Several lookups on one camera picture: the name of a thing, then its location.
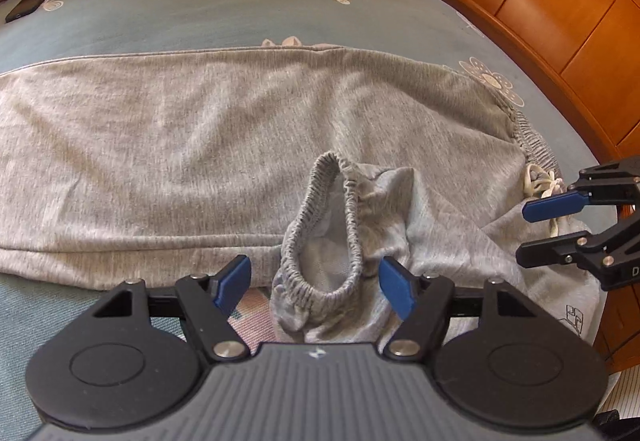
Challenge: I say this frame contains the grey sweatpants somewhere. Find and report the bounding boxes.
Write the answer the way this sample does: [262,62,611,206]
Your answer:
[1,45,601,343]

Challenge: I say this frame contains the blue floral bed sheet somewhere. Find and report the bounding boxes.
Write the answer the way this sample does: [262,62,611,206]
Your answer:
[1,0,594,440]

